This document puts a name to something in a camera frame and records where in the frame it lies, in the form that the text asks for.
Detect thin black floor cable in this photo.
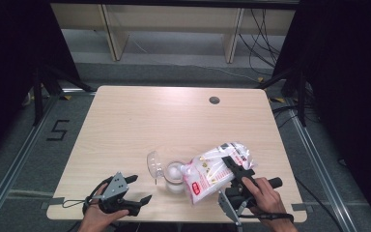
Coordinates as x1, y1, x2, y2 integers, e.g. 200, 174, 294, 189
294, 176, 347, 232

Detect person's left hand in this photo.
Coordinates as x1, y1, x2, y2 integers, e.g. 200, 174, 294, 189
80, 188, 130, 230

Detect metal floor rail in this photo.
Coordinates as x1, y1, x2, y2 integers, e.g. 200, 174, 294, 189
283, 96, 354, 232
0, 93, 60, 223

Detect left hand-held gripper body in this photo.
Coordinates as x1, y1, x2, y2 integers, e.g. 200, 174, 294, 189
98, 171, 142, 217

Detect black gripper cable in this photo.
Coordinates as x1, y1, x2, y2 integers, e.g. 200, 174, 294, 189
62, 179, 112, 216
238, 212, 295, 224

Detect black curtain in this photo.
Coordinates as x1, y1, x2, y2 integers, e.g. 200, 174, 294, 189
0, 0, 80, 165
270, 0, 371, 231

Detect person's right hand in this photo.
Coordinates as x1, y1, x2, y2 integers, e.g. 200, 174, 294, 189
241, 176, 286, 217

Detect bundle of black cables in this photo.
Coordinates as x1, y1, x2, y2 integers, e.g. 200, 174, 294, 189
238, 8, 292, 76

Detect clear glass jar beige lid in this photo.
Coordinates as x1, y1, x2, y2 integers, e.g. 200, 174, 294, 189
146, 150, 188, 195

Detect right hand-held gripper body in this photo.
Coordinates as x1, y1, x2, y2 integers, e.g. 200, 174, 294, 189
217, 165, 283, 232

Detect black floor cables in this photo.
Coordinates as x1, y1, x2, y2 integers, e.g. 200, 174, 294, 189
271, 103, 304, 130

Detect black metal stand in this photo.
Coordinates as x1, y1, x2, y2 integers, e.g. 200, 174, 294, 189
256, 68, 307, 128
32, 64, 95, 127

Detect grey tape piece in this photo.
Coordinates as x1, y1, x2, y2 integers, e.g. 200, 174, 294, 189
40, 196, 66, 210

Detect thin white floor cable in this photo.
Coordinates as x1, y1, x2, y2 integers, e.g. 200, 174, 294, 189
130, 38, 259, 82

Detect clear plastic bag white granules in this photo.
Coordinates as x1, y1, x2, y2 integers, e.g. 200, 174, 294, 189
182, 141, 255, 206

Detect light wooden shelf unit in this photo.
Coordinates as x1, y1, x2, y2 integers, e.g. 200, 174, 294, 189
51, 3, 296, 64

